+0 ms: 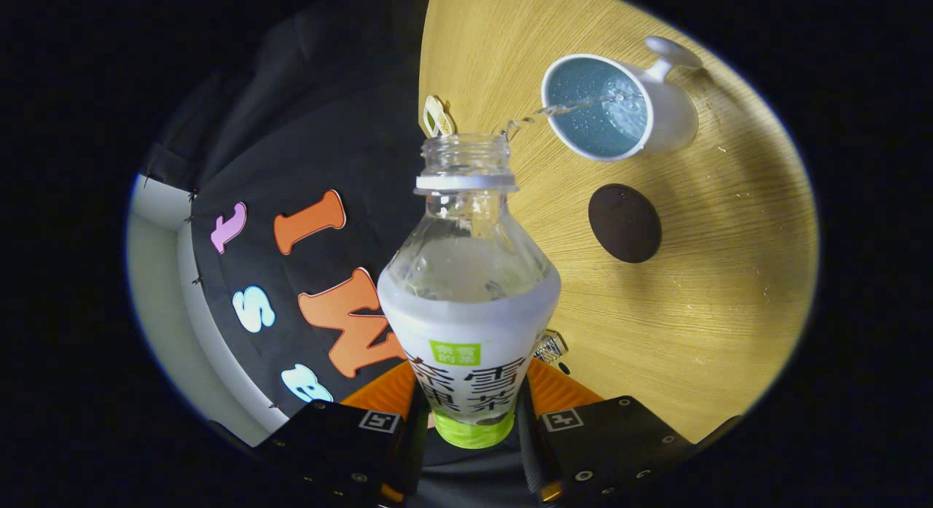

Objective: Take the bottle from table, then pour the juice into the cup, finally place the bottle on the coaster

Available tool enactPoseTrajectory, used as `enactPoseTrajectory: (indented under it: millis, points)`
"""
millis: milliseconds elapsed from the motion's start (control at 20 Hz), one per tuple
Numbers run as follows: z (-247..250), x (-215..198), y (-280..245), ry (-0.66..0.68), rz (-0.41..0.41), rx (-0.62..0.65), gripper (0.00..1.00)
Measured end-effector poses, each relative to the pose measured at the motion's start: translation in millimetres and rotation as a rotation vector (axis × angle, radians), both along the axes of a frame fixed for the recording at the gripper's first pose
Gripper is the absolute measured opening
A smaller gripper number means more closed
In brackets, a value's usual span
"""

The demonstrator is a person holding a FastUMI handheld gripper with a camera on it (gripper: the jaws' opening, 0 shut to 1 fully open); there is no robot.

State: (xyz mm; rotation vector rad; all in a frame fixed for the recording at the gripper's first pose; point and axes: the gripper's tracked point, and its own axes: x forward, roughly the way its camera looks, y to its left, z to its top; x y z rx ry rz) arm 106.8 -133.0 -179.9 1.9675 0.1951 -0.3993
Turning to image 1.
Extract wooden table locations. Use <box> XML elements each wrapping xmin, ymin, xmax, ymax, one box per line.
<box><xmin>418</xmin><ymin>0</ymin><xmax>819</xmax><ymax>445</ymax></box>

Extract wire mesh holder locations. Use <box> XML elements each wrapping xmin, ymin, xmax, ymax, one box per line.
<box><xmin>532</xmin><ymin>329</ymin><xmax>569</xmax><ymax>364</ymax></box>

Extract white cup blue inside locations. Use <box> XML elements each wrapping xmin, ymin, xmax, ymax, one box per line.
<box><xmin>541</xmin><ymin>36</ymin><xmax>704</xmax><ymax>162</ymax></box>

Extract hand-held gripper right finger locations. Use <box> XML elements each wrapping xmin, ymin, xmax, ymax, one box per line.
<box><xmin>516</xmin><ymin>356</ymin><xmax>697</xmax><ymax>506</ymax></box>

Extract dark round coaster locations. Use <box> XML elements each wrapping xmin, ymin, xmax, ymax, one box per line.
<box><xmin>588</xmin><ymin>184</ymin><xmax>663</xmax><ymax>264</ymax></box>

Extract white divided dish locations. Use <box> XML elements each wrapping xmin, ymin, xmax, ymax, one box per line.
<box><xmin>423</xmin><ymin>95</ymin><xmax>456</xmax><ymax>138</ymax></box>

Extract clear juice bottle white label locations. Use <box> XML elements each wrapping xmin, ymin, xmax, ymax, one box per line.
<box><xmin>377</xmin><ymin>134</ymin><xmax>562</xmax><ymax>449</ymax></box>

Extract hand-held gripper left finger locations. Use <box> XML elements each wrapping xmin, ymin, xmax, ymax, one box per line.
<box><xmin>255</xmin><ymin>359</ymin><xmax>431</xmax><ymax>506</ymax></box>

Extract black backdrop cloth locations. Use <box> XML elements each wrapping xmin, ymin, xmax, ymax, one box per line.
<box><xmin>138</xmin><ymin>0</ymin><xmax>438</xmax><ymax>425</ymax></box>

